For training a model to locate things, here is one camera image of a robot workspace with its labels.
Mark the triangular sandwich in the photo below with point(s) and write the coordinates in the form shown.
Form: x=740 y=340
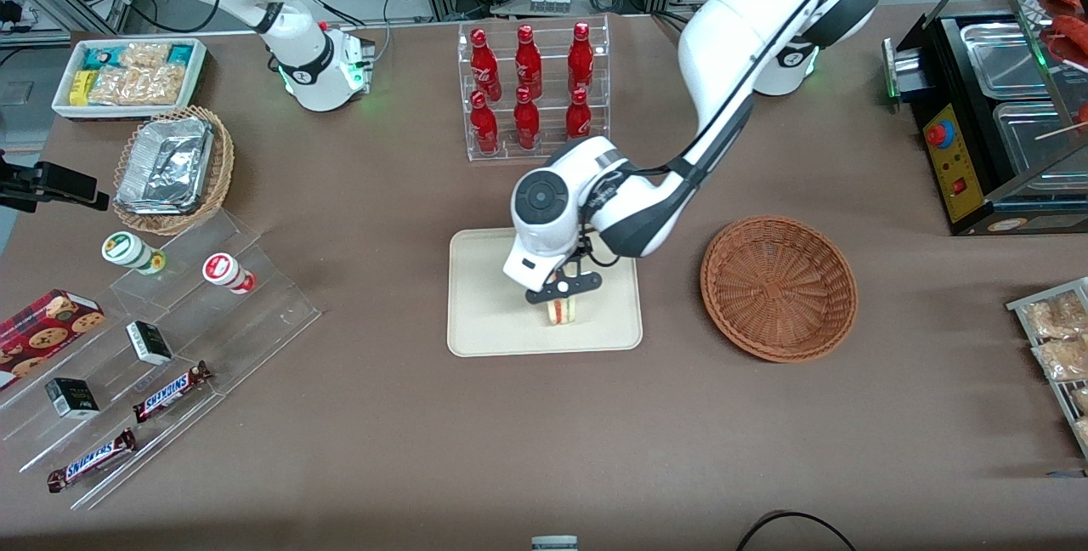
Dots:
x=561 y=313

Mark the clear cracker bag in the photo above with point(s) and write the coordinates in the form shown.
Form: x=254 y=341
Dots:
x=140 y=86
x=144 y=53

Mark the snickers bar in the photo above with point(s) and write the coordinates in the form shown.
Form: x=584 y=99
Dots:
x=170 y=392
x=92 y=460

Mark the red lid cup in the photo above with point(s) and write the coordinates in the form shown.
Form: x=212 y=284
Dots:
x=223 y=269

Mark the green lid cup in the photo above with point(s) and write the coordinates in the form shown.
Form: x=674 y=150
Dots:
x=126 y=248

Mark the bagged fried snack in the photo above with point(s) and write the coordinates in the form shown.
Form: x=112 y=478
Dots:
x=1058 y=317
x=1062 y=358

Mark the clear acrylic bottle rack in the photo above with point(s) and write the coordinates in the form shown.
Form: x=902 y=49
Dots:
x=544 y=156

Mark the red cookie box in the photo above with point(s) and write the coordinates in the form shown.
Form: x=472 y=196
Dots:
x=42 y=330

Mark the small grey label block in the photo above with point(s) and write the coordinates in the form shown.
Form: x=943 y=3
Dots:
x=554 y=543

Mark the light wicker basket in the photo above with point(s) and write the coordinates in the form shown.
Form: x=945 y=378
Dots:
x=223 y=168

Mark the cream plastic tray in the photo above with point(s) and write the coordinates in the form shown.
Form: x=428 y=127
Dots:
x=484 y=313

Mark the black hot food case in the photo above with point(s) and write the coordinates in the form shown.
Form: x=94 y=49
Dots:
x=956 y=168

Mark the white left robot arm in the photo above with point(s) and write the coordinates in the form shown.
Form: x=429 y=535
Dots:
x=748 y=32

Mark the tray of packaged snacks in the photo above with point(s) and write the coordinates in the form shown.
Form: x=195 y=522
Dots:
x=1054 y=389

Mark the brown wicker basket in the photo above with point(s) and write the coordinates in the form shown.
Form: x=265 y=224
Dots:
x=778 y=287

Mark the red cola bottle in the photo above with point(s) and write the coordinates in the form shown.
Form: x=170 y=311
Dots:
x=527 y=124
x=528 y=65
x=579 y=121
x=580 y=62
x=484 y=66
x=484 y=127

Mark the small black box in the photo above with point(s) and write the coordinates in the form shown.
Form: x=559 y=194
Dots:
x=72 y=398
x=150 y=343

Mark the teal snack packet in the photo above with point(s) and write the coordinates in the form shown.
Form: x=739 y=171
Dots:
x=100 y=57
x=180 y=53

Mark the yellow snack packet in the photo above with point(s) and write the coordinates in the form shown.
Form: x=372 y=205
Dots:
x=81 y=88

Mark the stacked aluminium foil trays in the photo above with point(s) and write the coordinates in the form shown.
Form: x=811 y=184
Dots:
x=166 y=164

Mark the steel food pan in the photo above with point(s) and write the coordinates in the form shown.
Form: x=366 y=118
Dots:
x=1033 y=147
x=1003 y=62

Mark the clear acrylic stepped shelf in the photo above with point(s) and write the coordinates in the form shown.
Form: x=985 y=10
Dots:
x=255 y=321

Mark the white power strip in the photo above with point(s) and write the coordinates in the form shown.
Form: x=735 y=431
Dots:
x=549 y=1

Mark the white plastic snack bin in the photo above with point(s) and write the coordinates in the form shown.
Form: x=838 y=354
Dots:
x=127 y=111

